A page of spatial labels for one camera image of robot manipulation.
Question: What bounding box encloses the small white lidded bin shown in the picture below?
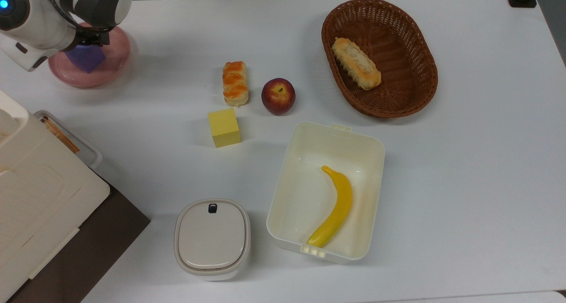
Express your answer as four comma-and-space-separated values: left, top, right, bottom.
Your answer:
173, 199, 252, 282

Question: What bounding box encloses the white plastic container box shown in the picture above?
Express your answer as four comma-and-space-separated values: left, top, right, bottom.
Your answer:
266, 121, 386, 265

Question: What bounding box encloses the brown wicker basket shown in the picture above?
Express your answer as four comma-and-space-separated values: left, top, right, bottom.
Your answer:
321, 0, 439, 119

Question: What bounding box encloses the yellow toy banana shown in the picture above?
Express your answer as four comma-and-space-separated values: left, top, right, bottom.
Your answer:
306, 165, 354, 249

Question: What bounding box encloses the long toy bread roll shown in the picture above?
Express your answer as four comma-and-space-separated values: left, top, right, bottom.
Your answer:
331, 37, 382, 91

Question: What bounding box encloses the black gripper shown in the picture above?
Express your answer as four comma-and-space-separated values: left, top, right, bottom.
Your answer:
75, 27, 111, 48

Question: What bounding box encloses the yellow cube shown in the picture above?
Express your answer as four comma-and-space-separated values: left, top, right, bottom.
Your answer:
207, 108, 242, 149

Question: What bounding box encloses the red toy apple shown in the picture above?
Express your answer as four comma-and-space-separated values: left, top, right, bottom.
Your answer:
260, 77, 296, 116

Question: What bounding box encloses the pink plate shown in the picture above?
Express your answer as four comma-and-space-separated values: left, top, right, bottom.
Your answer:
47, 23, 132, 89

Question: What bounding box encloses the orange glazed toy bread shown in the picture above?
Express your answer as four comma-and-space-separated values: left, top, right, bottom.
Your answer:
222, 61, 250, 107

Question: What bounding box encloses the dark brown drawer cabinet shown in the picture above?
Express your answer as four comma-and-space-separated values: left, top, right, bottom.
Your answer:
6, 178, 151, 303

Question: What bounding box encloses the purple cube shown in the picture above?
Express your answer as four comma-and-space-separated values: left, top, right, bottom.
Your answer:
65, 44, 107, 74

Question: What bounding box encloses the white drawer handle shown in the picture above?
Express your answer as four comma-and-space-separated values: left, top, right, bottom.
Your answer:
33, 110, 103, 170

